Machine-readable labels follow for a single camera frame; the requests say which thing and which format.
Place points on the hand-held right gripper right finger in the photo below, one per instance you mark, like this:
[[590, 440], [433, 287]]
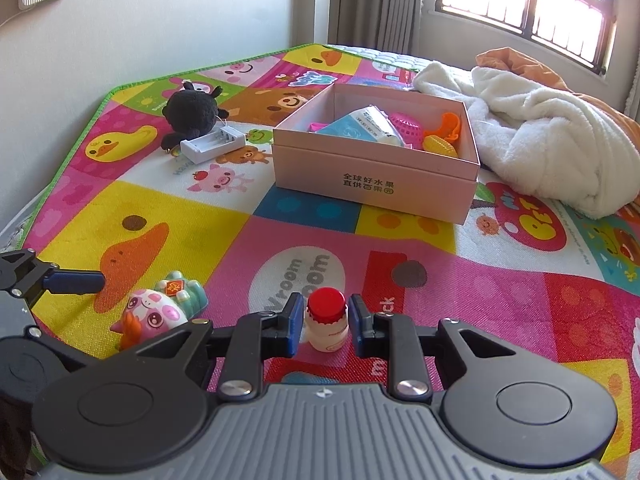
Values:
[[358, 325]]

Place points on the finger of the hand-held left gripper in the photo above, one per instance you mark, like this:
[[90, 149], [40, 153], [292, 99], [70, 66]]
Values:
[[65, 347], [75, 281]]

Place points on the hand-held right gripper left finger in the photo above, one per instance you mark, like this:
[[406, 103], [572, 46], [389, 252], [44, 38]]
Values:
[[295, 327]]

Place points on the small red capped bottle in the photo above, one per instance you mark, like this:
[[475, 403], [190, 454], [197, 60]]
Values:
[[327, 320]]

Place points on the pink pig face toy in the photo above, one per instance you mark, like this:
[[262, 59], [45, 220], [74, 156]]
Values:
[[150, 312]]

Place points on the pink cardboard box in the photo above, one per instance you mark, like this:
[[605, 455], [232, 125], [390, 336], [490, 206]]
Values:
[[370, 180]]

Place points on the yellow plastic toy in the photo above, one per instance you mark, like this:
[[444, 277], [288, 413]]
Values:
[[440, 146]]

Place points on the blue and white milk carton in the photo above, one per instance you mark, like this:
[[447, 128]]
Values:
[[360, 127]]

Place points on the pink basket toy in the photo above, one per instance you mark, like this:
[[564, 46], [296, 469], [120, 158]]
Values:
[[406, 130]]

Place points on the orange plastic toy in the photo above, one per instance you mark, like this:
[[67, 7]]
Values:
[[445, 125]]

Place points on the mint green toy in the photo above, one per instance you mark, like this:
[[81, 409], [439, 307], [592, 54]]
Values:
[[182, 292]]

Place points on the colourful cartoon play mat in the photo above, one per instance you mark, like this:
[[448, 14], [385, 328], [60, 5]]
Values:
[[175, 220]]

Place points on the white battery charger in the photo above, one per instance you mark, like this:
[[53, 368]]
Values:
[[212, 145]]

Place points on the black plush toy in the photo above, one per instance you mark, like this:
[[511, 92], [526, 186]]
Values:
[[190, 107]]

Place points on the white fluffy blanket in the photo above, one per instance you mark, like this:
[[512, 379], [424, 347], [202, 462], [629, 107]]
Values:
[[540, 135]]

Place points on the quilted mattress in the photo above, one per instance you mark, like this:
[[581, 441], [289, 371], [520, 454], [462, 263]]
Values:
[[380, 57]]

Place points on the orange cloth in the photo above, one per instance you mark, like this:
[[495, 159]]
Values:
[[520, 62]]

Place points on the grey curtain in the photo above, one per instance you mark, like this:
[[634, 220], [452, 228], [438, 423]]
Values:
[[372, 5]]

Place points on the window with brown frame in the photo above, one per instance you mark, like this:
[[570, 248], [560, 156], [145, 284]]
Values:
[[525, 0]]

